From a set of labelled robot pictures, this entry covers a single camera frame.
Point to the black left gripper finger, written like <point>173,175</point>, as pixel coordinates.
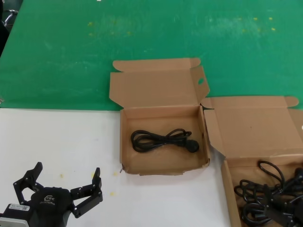
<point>24,182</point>
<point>90,196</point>

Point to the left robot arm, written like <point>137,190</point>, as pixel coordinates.
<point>14,216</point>

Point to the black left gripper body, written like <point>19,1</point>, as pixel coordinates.
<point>50,203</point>

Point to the chrome metal frame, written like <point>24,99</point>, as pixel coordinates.
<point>10,17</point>

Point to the torn open cardboard box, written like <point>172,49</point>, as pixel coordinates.
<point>161,94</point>

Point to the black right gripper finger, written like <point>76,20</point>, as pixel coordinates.
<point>280,214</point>

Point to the green table mat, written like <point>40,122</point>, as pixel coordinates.
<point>71,59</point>

